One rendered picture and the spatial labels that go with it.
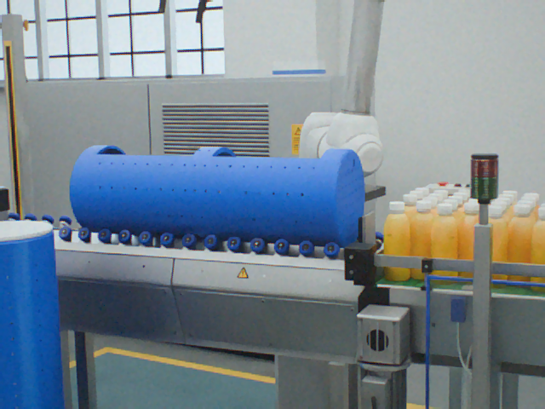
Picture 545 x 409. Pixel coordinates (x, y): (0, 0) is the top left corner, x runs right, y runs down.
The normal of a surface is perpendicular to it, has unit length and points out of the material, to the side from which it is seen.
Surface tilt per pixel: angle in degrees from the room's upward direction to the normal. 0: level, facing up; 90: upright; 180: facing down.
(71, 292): 110
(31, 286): 90
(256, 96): 90
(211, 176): 62
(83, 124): 90
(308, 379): 90
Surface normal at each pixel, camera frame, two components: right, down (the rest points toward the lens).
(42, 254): 0.88, 0.05
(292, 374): -0.51, 0.14
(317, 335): -0.37, 0.45
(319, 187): -0.37, -0.24
